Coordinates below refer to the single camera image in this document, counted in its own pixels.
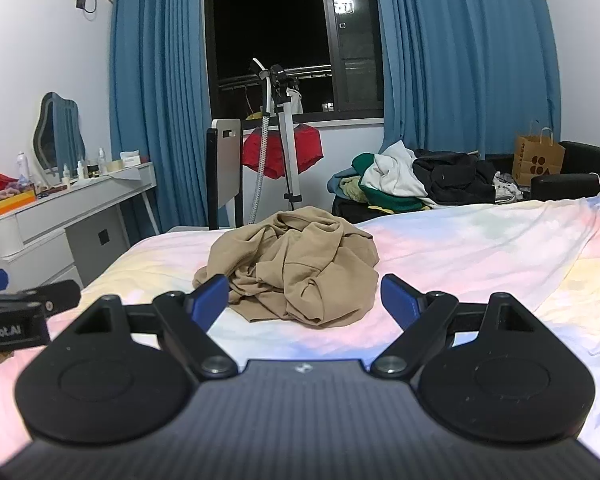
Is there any garment steamer stand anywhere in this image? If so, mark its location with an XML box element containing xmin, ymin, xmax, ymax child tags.
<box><xmin>247</xmin><ymin>58</ymin><xmax>303</xmax><ymax>226</ymax></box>

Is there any cardboard box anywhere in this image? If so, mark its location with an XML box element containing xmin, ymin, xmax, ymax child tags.
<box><xmin>511</xmin><ymin>120</ymin><xmax>566</xmax><ymax>187</ymax></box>

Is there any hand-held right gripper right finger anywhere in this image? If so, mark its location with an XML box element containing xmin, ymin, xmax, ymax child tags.
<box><xmin>370</xmin><ymin>273</ymin><xmax>536</xmax><ymax>380</ymax></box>

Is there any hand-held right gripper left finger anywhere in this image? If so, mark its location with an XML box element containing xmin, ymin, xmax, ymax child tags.
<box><xmin>72</xmin><ymin>274</ymin><xmax>240</xmax><ymax>380</ymax></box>

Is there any blue curtain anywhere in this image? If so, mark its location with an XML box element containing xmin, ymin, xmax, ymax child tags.
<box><xmin>371</xmin><ymin>0</ymin><xmax>563</xmax><ymax>161</ymax></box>
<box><xmin>109</xmin><ymin>0</ymin><xmax>213</xmax><ymax>243</ymax></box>

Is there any black sofa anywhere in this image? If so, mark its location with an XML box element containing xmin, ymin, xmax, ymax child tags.
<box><xmin>485</xmin><ymin>141</ymin><xmax>600</xmax><ymax>202</ymax></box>

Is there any orange tray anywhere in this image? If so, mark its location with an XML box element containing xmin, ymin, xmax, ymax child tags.
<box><xmin>0</xmin><ymin>187</ymin><xmax>37</xmax><ymax>218</ymax></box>

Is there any dark window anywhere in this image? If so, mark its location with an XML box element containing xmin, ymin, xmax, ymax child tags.
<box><xmin>205</xmin><ymin>0</ymin><xmax>385</xmax><ymax>121</ymax></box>

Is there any red garment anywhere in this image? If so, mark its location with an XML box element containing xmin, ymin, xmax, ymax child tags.
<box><xmin>242</xmin><ymin>127</ymin><xmax>325</xmax><ymax>180</ymax></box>

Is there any wavy frame mirror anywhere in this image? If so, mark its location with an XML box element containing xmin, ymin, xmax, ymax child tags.
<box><xmin>32</xmin><ymin>92</ymin><xmax>87</xmax><ymax>186</ymax></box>

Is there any tan t-shirt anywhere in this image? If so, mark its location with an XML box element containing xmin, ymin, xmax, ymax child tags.
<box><xmin>193</xmin><ymin>206</ymin><xmax>381</xmax><ymax>328</ymax></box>

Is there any metal balcony railing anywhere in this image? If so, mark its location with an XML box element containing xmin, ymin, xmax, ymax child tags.
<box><xmin>217</xmin><ymin>64</ymin><xmax>332</xmax><ymax>92</ymax></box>

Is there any green garment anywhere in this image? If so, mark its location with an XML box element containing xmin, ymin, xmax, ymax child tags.
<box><xmin>351</xmin><ymin>152</ymin><xmax>423</xmax><ymax>213</ymax></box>

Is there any pastel tie-dye bed sheet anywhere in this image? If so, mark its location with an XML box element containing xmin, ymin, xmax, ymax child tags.
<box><xmin>0</xmin><ymin>180</ymin><xmax>600</xmax><ymax>466</ymax></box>

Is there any white dressing table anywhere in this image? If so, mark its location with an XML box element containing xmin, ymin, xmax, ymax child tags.
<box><xmin>0</xmin><ymin>161</ymin><xmax>156</xmax><ymax>306</ymax></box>

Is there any black garment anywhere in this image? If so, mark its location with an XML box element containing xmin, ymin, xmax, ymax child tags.
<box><xmin>412</xmin><ymin>149</ymin><xmax>498</xmax><ymax>206</ymax></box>

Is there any white garment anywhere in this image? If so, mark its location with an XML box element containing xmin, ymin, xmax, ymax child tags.
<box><xmin>362</xmin><ymin>141</ymin><xmax>431</xmax><ymax>198</ymax></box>

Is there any yellow-green garment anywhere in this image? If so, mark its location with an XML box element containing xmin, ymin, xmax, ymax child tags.
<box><xmin>339</xmin><ymin>176</ymin><xmax>368</xmax><ymax>203</ymax></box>

